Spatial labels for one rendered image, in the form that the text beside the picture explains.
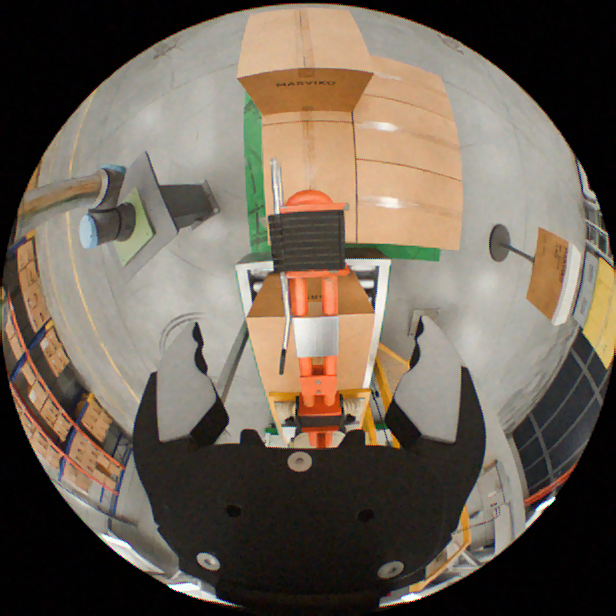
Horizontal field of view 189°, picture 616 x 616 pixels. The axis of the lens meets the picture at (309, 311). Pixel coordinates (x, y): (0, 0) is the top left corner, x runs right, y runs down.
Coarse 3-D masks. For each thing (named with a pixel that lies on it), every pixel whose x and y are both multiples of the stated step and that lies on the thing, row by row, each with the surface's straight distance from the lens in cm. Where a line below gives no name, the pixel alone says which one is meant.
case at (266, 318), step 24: (264, 288) 85; (312, 288) 81; (360, 288) 82; (264, 312) 68; (360, 312) 65; (264, 336) 69; (360, 336) 69; (264, 360) 76; (288, 360) 75; (312, 360) 74; (360, 360) 76; (264, 384) 86; (288, 384) 84; (360, 384) 86
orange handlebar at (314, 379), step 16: (304, 192) 25; (320, 192) 25; (304, 288) 27; (336, 288) 27; (304, 304) 28; (336, 304) 28; (304, 368) 34; (320, 368) 38; (304, 384) 37; (320, 384) 37; (336, 384) 37; (304, 400) 42
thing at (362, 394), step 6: (336, 390) 61; (342, 390) 61; (348, 390) 61; (354, 390) 61; (360, 390) 62; (366, 390) 62; (348, 396) 61; (354, 396) 62; (360, 396) 62; (366, 396) 63; (366, 402) 66; (348, 414) 67; (360, 414) 70; (348, 420) 67; (354, 420) 68; (360, 420) 74; (360, 426) 78
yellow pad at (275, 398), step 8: (272, 392) 62; (280, 392) 62; (288, 392) 61; (296, 392) 61; (272, 400) 63; (280, 400) 62; (288, 400) 62; (272, 408) 67; (280, 424) 75; (288, 424) 68; (288, 440) 85
